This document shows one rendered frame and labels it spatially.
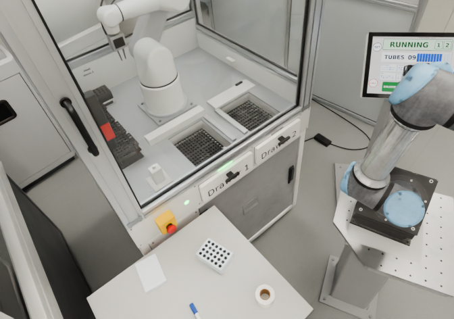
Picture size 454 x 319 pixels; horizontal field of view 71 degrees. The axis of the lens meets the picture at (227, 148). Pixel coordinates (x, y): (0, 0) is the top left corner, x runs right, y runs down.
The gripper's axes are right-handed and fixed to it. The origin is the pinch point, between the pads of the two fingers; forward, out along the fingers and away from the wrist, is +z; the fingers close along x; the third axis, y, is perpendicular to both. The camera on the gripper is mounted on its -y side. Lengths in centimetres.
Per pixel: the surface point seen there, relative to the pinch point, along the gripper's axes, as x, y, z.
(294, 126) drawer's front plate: 45.2, -20.9, 3.8
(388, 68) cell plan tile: 2.8, 9.2, 14.8
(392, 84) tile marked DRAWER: 0.4, 1.6, 14.8
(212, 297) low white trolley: 71, -83, -47
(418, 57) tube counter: -9.7, 14.5, 14.8
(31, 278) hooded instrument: 130, -74, -66
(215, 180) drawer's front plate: 77, -44, -25
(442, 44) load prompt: -19.2, 20.8, 14.8
